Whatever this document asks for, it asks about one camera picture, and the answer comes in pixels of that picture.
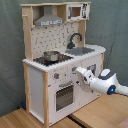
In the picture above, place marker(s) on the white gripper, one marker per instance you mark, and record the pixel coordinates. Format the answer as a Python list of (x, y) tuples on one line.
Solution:
[(85, 77)]

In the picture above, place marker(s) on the red stove knob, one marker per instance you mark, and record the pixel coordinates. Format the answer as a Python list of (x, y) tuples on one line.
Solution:
[(73, 69), (56, 76)]

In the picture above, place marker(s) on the toy oven door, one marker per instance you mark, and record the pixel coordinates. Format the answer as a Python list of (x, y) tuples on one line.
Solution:
[(64, 97)]

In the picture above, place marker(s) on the wooden toy kitchen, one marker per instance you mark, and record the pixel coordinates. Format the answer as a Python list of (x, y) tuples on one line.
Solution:
[(40, 84)]

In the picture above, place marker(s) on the left red stove knob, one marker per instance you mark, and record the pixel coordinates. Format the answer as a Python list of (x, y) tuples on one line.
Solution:
[(56, 76)]

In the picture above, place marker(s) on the toy microwave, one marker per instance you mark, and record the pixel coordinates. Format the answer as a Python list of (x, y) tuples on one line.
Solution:
[(78, 11)]

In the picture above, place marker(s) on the silver toy pot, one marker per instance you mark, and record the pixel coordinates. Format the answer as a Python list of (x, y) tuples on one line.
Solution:
[(51, 55)]

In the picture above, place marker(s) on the grey toy sink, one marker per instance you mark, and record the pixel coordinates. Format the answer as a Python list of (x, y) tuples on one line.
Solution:
[(79, 51)]

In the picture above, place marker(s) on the cabinet door with dispenser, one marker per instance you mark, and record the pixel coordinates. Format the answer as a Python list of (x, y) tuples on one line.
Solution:
[(94, 64)]

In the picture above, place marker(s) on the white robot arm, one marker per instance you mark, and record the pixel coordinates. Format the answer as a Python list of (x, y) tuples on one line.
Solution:
[(105, 83)]

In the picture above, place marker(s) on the black toy stovetop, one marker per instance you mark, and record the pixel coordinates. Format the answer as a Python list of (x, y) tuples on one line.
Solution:
[(61, 58)]

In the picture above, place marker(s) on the right red stove knob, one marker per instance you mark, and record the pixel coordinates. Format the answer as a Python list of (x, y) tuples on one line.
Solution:
[(73, 69)]

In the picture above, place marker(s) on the black toy faucet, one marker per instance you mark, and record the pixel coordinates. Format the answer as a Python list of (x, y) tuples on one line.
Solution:
[(71, 44)]

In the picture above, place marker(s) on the grey range hood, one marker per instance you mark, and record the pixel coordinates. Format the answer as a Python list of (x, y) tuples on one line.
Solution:
[(48, 18)]

